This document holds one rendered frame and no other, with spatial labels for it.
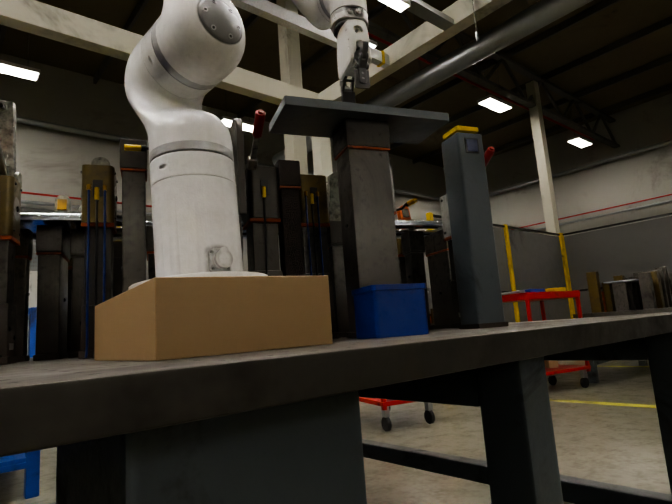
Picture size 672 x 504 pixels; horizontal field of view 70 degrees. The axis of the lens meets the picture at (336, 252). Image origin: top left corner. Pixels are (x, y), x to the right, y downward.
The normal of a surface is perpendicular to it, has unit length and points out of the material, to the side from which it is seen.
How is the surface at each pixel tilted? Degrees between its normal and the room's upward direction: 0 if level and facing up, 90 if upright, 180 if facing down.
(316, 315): 90
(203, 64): 158
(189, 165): 88
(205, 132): 86
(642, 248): 90
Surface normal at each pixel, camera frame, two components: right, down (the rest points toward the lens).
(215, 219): 0.59, -0.22
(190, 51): -0.11, 0.61
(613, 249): -0.76, -0.05
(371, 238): 0.35, -0.18
